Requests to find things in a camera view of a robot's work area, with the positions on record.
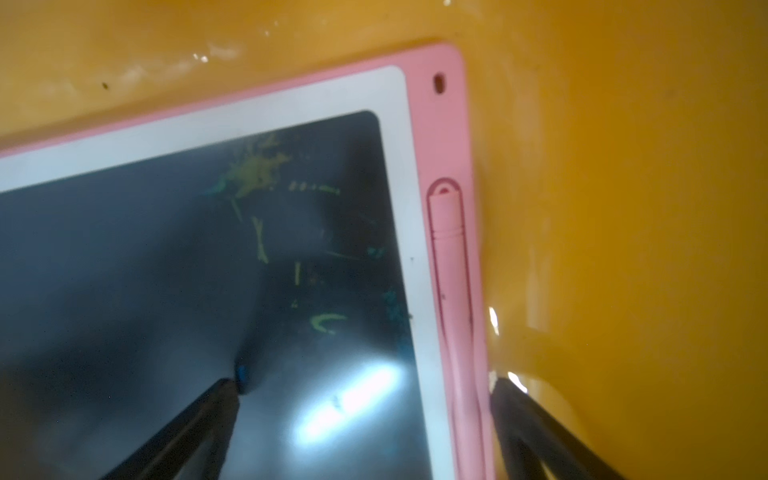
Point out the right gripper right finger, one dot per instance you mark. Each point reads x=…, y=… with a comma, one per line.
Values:
x=533, y=443

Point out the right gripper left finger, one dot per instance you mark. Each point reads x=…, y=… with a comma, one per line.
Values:
x=193, y=445

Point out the yellow plastic storage box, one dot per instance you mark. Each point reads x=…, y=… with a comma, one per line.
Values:
x=620, y=155

